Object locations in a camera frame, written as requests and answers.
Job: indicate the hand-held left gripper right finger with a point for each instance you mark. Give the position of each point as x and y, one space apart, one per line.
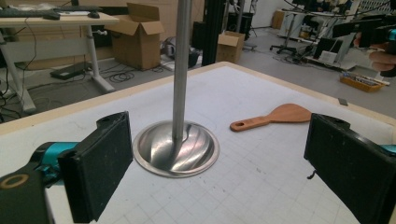
351 165

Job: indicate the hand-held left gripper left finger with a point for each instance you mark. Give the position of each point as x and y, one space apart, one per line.
96 165

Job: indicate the wooden spatula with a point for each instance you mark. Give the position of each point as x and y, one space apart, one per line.
286 113

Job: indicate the metal utensil stand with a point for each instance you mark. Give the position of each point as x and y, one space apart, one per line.
180 77

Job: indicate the orange tray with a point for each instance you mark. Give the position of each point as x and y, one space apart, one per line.
361 83

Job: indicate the grey tape piece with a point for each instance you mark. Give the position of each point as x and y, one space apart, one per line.
342 101

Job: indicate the black flat device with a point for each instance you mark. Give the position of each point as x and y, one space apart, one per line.
70 71

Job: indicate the white grid mat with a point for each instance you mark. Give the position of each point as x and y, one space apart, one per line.
249 174

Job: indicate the white desk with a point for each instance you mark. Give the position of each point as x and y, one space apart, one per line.
46 49

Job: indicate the small cardboard box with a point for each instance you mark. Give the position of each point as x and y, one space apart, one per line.
229 46

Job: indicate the large open cardboard box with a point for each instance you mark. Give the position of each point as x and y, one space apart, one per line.
137 43

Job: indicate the grey rounded appliance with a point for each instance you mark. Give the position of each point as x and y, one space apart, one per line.
170 49

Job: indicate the black computer mouse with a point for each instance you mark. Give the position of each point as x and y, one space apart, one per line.
93 15

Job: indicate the black keyboard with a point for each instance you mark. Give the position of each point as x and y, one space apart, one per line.
25 14

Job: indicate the black frame post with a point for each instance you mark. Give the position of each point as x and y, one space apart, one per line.
213 31

